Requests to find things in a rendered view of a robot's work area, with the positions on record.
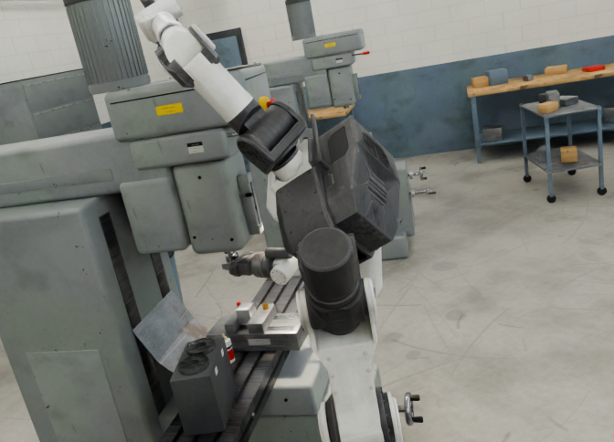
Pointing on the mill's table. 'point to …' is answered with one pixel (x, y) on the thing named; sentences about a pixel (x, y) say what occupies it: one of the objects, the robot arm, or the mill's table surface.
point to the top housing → (173, 107)
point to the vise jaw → (261, 320)
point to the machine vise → (244, 341)
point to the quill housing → (213, 204)
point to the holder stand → (204, 386)
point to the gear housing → (184, 148)
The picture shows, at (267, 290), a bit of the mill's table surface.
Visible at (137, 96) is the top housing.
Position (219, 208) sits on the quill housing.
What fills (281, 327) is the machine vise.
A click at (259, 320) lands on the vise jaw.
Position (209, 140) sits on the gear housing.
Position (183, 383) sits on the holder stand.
